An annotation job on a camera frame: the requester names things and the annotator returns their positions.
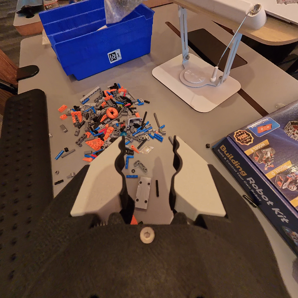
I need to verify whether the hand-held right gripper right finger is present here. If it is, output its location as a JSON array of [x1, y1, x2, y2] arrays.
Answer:
[[169, 136, 226, 221]]

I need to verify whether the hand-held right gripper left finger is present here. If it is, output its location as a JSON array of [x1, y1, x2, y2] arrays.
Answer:
[[70, 136, 136, 224]]

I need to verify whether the pile of building pieces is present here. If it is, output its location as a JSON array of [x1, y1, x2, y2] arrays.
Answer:
[[55, 83, 168, 163]]

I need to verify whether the grey plate piece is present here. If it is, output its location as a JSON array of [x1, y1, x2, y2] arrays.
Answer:
[[135, 176, 152, 210]]

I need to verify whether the grey angled beam piece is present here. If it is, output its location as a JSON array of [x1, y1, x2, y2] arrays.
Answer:
[[133, 160, 149, 173]]

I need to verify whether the black beam piece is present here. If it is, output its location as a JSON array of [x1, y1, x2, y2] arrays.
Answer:
[[242, 194, 258, 208]]

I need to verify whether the robot kit box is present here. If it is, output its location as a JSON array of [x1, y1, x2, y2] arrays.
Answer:
[[212, 100, 298, 254]]

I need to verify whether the white book stand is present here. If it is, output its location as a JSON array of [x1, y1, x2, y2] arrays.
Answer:
[[152, 0, 298, 113]]

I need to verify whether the blue plastic bin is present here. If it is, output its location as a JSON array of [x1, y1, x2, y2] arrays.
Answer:
[[38, 0, 155, 81]]

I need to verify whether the black chair armrest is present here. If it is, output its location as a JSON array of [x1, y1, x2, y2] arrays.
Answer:
[[17, 65, 39, 81]]

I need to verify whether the wooden pillar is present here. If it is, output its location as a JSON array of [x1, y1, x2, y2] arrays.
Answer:
[[0, 48, 19, 114]]

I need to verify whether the clear plastic bag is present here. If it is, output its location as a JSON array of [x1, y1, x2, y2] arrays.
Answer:
[[104, 0, 149, 25]]

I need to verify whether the instruction booklet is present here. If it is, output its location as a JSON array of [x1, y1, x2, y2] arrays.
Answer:
[[265, 0, 298, 24]]

